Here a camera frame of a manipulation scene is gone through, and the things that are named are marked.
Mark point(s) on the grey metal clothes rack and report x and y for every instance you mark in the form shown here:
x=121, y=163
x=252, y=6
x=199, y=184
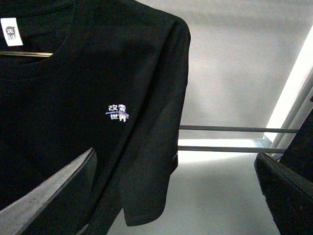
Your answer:
x=284, y=136

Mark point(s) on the metal clothes hanger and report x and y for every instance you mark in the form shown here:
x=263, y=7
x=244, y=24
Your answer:
x=26, y=54

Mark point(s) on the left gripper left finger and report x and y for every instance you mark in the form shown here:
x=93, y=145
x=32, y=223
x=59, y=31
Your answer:
x=54, y=207

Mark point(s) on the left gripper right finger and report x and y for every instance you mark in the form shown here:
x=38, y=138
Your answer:
x=288, y=195

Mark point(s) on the black printed t-shirt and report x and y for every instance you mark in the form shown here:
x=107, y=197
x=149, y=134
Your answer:
x=115, y=81

